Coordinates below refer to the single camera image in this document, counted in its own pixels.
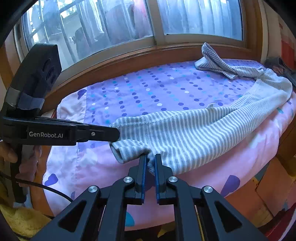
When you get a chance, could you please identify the purple dotted bedsheet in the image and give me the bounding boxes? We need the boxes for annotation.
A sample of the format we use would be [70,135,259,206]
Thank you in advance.
[43,59,296,229]

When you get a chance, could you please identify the orange pink patterned cloth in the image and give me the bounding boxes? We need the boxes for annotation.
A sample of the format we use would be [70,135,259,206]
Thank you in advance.
[280,28,296,63]

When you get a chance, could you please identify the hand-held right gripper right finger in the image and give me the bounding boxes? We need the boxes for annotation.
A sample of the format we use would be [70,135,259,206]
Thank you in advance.
[154,153,269,241]

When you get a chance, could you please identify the yellow fleece robe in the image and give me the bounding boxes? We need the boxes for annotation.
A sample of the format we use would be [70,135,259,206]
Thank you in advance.
[0,183,56,241]

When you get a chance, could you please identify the grey white striped pants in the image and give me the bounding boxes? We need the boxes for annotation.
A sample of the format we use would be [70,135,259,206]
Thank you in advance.
[109,42,293,175]

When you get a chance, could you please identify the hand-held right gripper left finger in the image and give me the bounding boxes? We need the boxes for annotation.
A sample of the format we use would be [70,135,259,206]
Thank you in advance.
[30,154,148,241]

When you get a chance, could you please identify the blue jeans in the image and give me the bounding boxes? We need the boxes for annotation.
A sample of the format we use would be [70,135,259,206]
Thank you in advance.
[264,57,296,87]

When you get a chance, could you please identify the person's left hand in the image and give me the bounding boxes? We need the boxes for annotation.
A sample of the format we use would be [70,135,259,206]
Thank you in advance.
[0,142,42,188]

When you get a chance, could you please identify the window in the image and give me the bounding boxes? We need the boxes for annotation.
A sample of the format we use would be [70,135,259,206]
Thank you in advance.
[14,0,245,72]

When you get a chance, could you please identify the black cable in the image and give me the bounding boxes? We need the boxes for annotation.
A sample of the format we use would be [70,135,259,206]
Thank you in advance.
[0,171,73,203]

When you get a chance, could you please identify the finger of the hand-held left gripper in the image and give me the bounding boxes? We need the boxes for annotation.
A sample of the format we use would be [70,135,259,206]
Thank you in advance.
[76,124,121,143]

